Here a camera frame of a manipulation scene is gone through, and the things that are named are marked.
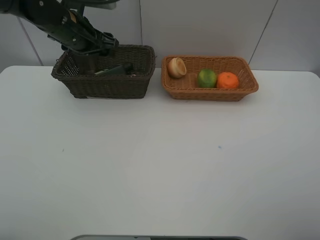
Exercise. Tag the green toy mango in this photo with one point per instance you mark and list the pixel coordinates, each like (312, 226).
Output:
(206, 78)

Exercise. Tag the orange toy tangerine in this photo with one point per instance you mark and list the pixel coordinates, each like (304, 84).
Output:
(227, 80)

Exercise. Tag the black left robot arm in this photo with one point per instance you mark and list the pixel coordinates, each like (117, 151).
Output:
(44, 14)

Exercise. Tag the orange wicker basket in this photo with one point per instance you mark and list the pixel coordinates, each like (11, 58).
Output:
(186, 87)

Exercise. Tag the red yellow toy apple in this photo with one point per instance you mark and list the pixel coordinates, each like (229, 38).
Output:
(176, 68)

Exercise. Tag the black lotion pump bottle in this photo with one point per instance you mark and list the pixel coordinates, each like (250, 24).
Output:
(122, 69)

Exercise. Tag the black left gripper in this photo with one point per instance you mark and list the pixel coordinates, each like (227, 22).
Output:
(76, 34)

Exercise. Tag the dark brown wicker basket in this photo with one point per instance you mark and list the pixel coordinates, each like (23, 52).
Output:
(83, 86)

